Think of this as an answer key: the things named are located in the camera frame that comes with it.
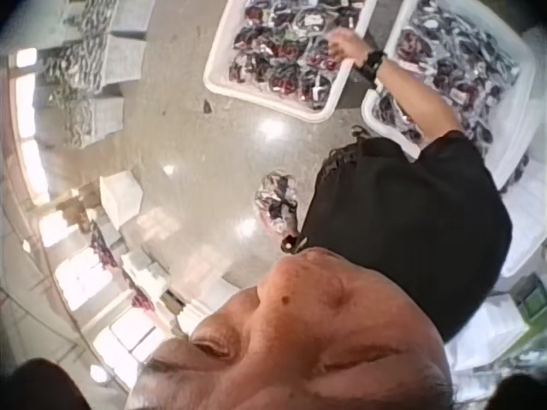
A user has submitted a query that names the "green box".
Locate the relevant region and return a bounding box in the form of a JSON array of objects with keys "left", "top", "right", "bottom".
[{"left": 510, "top": 272, "right": 547, "bottom": 320}]

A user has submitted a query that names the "white plastic tray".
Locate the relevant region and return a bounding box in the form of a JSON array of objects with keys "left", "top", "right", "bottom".
[
  {"left": 203, "top": 0, "right": 379, "bottom": 126},
  {"left": 361, "top": 0, "right": 538, "bottom": 191}
]

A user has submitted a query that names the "person's right hand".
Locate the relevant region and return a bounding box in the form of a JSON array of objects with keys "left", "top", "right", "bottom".
[{"left": 326, "top": 28, "right": 371, "bottom": 70}]

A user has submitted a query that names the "row of bins with packets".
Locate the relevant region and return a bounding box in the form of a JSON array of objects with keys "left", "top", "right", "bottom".
[{"left": 36, "top": 0, "right": 150, "bottom": 149}]

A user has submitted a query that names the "clear bagged cable packet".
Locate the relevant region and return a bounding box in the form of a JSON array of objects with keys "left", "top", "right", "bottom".
[{"left": 254, "top": 169, "right": 301, "bottom": 226}]

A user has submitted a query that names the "person's left hand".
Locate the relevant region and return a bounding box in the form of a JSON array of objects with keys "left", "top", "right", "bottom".
[{"left": 263, "top": 212, "right": 300, "bottom": 241}]

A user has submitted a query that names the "stack of white boxes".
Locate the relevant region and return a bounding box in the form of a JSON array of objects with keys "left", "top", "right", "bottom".
[{"left": 50, "top": 169, "right": 240, "bottom": 343}]

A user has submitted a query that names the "pile of bagged cable packets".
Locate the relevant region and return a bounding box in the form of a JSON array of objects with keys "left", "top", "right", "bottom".
[
  {"left": 228, "top": 0, "right": 372, "bottom": 110},
  {"left": 370, "top": 0, "right": 531, "bottom": 189}
]

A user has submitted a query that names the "white table with sheets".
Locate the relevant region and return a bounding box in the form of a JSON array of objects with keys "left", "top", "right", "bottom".
[{"left": 444, "top": 161, "right": 547, "bottom": 372}]

